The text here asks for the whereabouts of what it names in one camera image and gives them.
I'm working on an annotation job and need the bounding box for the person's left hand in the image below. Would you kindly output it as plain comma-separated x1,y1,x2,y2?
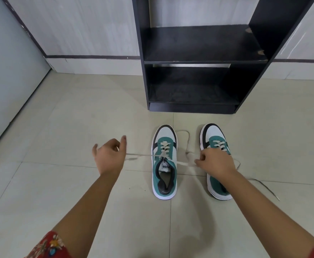
92,135,127,177

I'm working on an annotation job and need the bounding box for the person's right hand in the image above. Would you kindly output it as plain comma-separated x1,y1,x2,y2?
194,147,238,182

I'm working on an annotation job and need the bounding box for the white shoelace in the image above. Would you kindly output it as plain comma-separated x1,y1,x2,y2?
213,140,280,201
125,130,201,168

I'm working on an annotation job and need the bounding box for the person's left forearm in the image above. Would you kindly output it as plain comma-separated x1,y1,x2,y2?
52,171,121,258

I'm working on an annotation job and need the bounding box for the person's right forearm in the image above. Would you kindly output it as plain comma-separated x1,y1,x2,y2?
218,169,314,258

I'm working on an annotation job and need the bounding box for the teal white sneaker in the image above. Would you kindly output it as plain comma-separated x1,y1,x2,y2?
199,123,233,201
151,125,178,200

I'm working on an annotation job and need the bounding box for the black wooden shelf unit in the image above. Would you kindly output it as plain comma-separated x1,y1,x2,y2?
132,0,314,115

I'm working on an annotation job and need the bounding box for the grey door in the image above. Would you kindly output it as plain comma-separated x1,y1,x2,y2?
0,0,51,159

